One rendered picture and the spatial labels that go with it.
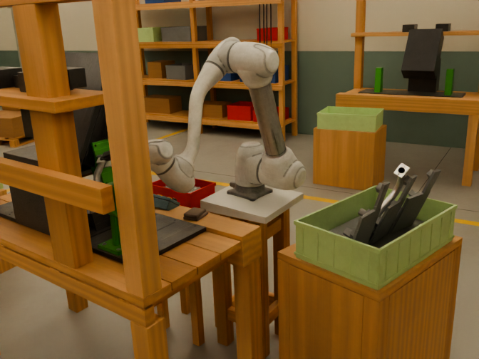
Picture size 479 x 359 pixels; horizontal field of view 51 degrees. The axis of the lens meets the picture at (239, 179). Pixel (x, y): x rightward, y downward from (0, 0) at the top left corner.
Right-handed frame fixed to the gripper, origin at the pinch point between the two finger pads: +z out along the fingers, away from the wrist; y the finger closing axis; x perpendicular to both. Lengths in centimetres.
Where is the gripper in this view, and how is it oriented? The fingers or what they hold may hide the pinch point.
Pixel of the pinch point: (105, 162)
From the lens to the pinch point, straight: 232.4
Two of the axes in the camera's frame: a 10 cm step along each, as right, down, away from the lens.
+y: -6.0, -4.9, -6.3
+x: -2.6, 8.7, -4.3
